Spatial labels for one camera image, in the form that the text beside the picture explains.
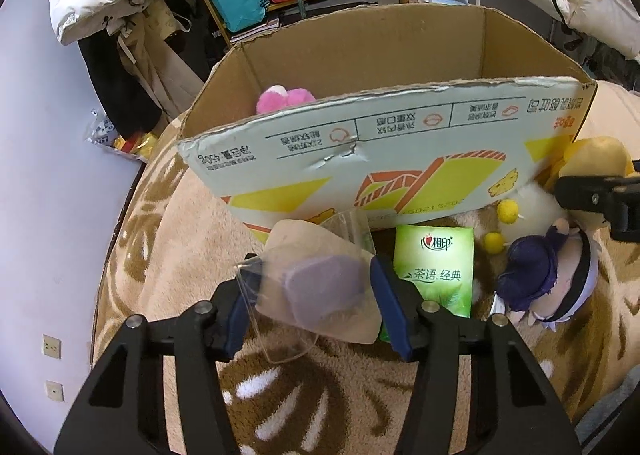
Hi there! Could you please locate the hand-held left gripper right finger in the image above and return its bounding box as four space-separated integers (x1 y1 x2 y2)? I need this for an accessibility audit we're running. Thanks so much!
370 255 583 455

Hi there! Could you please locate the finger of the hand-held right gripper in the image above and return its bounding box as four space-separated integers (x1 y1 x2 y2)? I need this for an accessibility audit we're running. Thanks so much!
555 175 640 242

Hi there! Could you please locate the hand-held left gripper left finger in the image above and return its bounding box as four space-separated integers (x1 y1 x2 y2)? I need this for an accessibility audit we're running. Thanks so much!
52 257 263 455

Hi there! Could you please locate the yellow and white plush toy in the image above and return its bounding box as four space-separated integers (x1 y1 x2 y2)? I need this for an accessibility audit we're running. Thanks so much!
482 135 636 256

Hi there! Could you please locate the green tissue pack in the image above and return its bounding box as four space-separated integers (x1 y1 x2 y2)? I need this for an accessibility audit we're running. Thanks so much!
380 224 476 343

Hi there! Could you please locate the clear packet with purple puff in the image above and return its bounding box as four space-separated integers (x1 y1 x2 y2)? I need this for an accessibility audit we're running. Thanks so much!
235 210 383 366

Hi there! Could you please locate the plush doll with purple hat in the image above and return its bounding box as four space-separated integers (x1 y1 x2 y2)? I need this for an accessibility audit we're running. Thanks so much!
492 218 601 333

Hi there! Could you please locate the printed cardboard box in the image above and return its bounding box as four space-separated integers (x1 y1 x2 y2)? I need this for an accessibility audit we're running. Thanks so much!
176 4 598 246

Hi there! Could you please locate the brown patterned blanket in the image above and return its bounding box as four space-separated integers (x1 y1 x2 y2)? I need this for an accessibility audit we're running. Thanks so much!
90 80 640 455

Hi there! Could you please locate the pile of snack bags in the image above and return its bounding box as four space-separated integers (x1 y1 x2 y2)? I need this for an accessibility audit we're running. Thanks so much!
85 110 156 161

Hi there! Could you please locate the pink plush toy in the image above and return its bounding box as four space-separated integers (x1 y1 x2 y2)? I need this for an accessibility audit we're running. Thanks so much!
256 85 317 116

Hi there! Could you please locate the black hanging garment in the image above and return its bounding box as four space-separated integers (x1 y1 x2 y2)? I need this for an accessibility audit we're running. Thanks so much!
77 25 168 141

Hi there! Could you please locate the beige coat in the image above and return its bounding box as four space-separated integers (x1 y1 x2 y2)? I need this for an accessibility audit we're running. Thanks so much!
117 0 211 136

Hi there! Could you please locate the stack of books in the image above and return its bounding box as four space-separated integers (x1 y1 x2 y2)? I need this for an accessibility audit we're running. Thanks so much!
230 18 281 43

